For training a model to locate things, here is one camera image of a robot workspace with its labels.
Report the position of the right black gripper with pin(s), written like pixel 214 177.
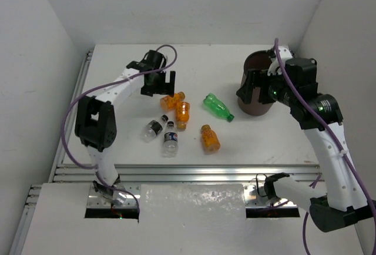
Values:
pixel 256 77

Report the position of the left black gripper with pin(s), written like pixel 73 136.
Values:
pixel 158 87

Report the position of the orange bottle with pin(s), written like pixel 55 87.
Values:
pixel 210 140
pixel 168 102
pixel 182 115

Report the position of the clear bottle black label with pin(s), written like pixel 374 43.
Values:
pixel 154 128

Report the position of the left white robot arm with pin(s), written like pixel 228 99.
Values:
pixel 95 123

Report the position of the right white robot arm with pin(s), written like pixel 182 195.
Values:
pixel 345 203

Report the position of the brown plastic bin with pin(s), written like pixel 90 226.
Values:
pixel 259 60

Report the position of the green plastic bottle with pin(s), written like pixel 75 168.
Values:
pixel 217 107

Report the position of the clear pepsi water bottle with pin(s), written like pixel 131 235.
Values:
pixel 170 140

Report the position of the orange bottle front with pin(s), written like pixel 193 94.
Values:
pixel 210 140

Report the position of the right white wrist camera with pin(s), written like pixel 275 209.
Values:
pixel 284 53

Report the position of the aluminium table frame rail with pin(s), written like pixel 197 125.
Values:
pixel 249 146

